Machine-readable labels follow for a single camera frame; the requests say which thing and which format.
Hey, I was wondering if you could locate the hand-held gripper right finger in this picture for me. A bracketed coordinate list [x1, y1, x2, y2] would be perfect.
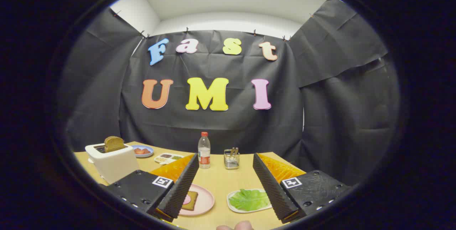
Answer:
[253, 153, 352, 224]

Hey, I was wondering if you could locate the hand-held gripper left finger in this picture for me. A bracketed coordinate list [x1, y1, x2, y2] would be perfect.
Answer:
[101, 153, 200, 223]

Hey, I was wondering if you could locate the green lettuce leaf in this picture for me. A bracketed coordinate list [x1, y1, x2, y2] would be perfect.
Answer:
[229, 189, 270, 211]

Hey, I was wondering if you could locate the brown toast bread slice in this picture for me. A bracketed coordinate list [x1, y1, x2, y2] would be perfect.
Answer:
[104, 136, 126, 153]

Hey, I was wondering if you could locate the flat bread slice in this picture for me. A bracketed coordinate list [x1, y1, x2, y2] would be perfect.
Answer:
[182, 191, 198, 211]

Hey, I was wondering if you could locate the pink round plate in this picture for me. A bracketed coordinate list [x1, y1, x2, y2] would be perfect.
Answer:
[178, 184, 215, 217]

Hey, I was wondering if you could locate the white divided condiment dish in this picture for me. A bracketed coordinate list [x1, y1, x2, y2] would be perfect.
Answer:
[154, 153, 185, 164]

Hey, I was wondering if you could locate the clear water bottle red cap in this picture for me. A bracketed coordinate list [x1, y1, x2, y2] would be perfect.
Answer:
[198, 132, 211, 169]

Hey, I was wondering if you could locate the white rectangular plate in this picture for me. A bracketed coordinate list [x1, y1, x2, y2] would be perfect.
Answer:
[227, 188, 273, 213]

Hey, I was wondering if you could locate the blue plate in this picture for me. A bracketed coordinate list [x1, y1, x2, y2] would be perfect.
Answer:
[131, 145, 154, 158]

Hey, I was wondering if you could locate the white toaster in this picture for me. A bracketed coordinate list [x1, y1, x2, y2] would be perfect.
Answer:
[85, 143, 140, 184]

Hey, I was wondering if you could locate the metal wire utensil basket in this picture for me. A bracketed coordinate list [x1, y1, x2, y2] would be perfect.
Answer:
[224, 148, 240, 170]

